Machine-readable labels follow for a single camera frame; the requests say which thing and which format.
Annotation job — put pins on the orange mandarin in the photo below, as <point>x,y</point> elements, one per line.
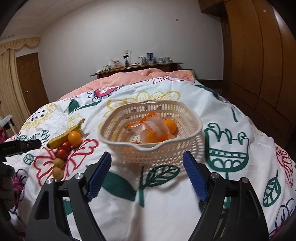
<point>75,138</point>

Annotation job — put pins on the red cherry tomato far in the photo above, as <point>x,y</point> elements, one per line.
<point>66,146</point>

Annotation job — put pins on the blue white mug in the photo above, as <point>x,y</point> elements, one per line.
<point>150,58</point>

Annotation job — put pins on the snack bag on shelf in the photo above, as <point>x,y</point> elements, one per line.
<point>116,64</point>

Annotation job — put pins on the brown longan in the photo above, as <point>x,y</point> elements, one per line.
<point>57,173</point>
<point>59,163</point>

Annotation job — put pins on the black phone stand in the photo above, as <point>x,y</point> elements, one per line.
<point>126,56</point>

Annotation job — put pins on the floral white duvet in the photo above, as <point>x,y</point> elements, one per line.
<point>155,200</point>

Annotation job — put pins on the red cherry tomato near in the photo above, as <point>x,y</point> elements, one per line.
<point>61,154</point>

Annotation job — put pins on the beige curtain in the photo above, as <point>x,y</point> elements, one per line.
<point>12,99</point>

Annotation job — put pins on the wooden headboard shelf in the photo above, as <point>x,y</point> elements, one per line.
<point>166,67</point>

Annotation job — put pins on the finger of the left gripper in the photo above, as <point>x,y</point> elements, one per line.
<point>16,147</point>

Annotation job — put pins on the red cherry tomato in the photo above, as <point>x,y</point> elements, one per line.
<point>61,154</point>
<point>66,146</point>

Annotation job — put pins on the wooden wardrobe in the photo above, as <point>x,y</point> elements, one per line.
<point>259,65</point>

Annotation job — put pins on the pink blanket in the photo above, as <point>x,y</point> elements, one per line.
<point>128,78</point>

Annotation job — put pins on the cream plastic basket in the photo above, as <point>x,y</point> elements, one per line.
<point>119,140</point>

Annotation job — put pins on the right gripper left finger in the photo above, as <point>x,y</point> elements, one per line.
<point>48,219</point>

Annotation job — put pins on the plastic bag of oranges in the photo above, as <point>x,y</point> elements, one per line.
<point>152,128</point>

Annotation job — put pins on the wooden door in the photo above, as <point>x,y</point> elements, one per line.
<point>31,82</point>

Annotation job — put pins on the yellow banana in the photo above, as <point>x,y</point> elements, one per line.
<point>56,142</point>

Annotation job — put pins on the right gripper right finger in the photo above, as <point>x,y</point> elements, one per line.
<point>232,210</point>

